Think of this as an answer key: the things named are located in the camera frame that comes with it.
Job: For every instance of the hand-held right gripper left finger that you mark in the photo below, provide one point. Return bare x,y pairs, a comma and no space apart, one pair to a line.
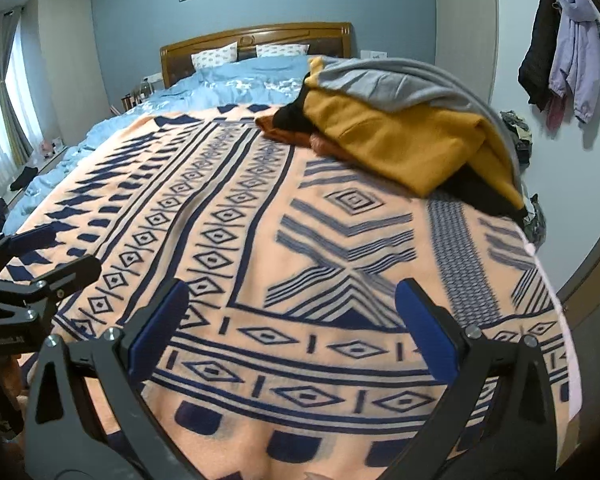
157,330

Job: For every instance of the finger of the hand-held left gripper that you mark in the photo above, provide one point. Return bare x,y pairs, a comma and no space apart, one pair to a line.
25,241
65,277

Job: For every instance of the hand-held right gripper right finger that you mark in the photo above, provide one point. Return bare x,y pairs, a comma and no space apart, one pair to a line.
427,330

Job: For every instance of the grey purple knit cardigan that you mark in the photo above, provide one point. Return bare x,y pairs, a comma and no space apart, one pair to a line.
380,85

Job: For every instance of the person's left forearm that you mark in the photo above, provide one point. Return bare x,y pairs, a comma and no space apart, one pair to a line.
12,377

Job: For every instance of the black cloth on ledge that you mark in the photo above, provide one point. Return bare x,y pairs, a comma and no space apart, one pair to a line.
24,177

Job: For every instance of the white sheer curtain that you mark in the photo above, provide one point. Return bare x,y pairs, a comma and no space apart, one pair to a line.
0,130

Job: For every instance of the orange blue patterned blanket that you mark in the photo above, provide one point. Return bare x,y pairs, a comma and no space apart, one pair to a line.
280,260

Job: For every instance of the black garment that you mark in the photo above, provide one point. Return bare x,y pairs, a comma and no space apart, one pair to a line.
292,115
485,195

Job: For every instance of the bedside bottles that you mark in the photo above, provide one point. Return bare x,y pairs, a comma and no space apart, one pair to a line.
137,95

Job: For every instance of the mustard yellow garment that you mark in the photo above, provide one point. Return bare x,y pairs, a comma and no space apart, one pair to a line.
405,135

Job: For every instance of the grey yellow curtain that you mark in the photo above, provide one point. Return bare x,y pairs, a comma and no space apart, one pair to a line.
2,45

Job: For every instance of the camouflage clothing pile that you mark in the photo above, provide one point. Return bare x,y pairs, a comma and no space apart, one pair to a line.
517,135

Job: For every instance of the rust orange garment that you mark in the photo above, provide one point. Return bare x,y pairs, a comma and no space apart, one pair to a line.
280,135

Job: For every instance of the pink hanging garment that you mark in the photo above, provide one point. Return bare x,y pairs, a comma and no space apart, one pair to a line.
556,110

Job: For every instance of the light blue duvet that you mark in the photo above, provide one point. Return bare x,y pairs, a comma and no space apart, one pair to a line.
230,82

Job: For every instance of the white patterned pillow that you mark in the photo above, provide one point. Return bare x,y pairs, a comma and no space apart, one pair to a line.
215,56
280,50

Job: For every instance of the black hanging jacket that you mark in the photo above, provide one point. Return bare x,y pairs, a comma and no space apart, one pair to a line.
537,60

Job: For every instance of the wooden headboard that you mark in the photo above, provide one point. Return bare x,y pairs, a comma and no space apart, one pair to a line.
300,32

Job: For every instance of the lilac hanging jacket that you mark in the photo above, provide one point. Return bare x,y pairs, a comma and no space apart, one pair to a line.
575,35

